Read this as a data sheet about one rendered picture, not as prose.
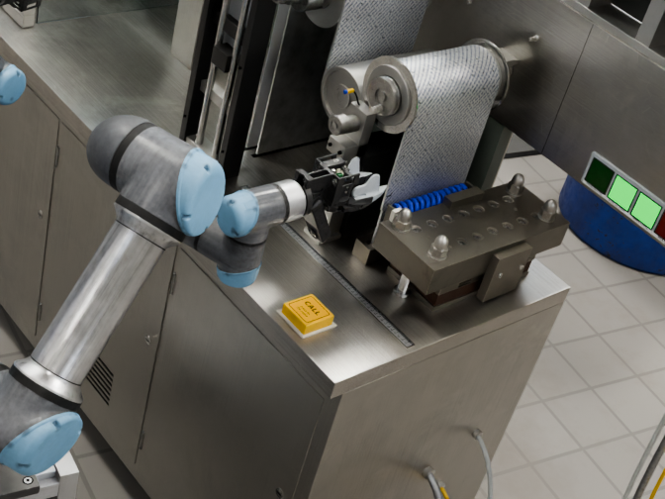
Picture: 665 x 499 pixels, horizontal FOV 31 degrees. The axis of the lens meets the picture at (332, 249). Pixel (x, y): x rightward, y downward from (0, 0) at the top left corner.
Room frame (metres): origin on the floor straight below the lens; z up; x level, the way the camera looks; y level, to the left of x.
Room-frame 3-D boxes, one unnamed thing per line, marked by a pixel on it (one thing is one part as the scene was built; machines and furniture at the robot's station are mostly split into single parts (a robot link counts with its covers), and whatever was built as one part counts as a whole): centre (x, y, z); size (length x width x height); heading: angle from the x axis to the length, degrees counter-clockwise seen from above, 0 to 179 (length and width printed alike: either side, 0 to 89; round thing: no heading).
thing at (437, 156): (2.05, -0.15, 1.11); 0.23 x 0.01 x 0.18; 139
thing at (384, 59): (2.00, -0.02, 1.25); 0.15 x 0.01 x 0.15; 49
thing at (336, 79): (2.17, -0.01, 1.18); 0.26 x 0.12 x 0.12; 139
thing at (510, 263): (1.95, -0.34, 0.97); 0.10 x 0.03 x 0.11; 139
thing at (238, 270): (1.71, 0.17, 1.01); 0.11 x 0.08 x 0.11; 67
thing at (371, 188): (1.89, -0.04, 1.11); 0.09 x 0.03 x 0.06; 130
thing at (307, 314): (1.72, 0.01, 0.91); 0.07 x 0.07 x 0.02; 49
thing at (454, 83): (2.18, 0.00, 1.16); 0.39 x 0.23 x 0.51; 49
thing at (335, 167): (1.83, 0.05, 1.12); 0.12 x 0.08 x 0.09; 139
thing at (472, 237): (2.00, -0.26, 1.00); 0.40 x 0.16 x 0.06; 139
